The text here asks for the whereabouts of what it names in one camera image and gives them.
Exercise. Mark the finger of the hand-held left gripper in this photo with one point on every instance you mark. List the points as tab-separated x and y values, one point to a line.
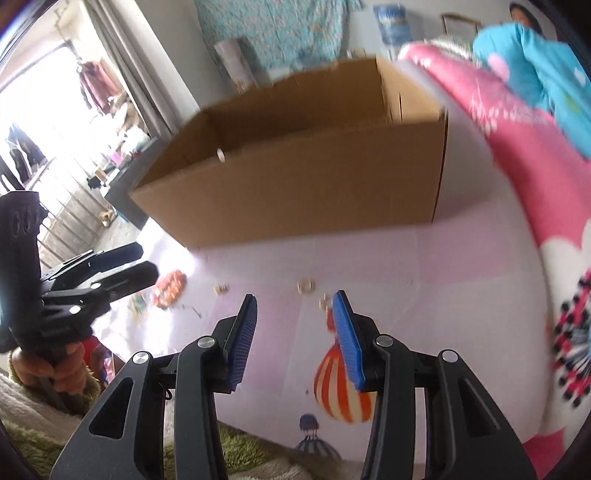
113	256
124	281

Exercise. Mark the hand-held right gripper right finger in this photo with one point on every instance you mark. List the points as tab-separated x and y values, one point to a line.
346	341

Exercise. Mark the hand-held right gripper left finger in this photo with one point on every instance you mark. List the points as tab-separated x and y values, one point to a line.
242	341

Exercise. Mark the brown cardboard box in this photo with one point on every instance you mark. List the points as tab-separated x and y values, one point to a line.
300	184

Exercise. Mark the person's left forearm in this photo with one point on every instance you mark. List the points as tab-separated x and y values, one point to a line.
41	424

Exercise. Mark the person's left hand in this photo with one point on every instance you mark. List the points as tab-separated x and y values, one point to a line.
60	369

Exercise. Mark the black cabinet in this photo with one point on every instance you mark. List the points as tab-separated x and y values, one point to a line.
127	203

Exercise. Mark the gold comb charm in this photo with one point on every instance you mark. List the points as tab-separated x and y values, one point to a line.
222	289

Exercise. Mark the metal balcony railing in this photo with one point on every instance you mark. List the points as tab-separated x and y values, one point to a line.
69	217

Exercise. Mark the pink balloon print mat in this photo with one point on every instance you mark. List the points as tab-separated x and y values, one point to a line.
438	300

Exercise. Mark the dark hanging jacket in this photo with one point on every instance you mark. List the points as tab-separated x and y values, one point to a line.
25	150

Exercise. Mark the maroon hanging garment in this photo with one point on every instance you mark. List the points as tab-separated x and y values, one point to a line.
97	85

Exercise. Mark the grey curtain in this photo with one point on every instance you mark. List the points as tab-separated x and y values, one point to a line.
138	60

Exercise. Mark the white paper roll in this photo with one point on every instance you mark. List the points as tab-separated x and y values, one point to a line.
233	62

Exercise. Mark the pink printed blanket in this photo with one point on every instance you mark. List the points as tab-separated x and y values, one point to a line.
531	152

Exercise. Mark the large water bottle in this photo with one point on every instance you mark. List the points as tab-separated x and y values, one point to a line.
391	23

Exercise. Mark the blue printed blanket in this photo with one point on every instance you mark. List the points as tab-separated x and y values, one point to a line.
531	64

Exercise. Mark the picture frame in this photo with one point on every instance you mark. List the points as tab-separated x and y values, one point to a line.
443	23

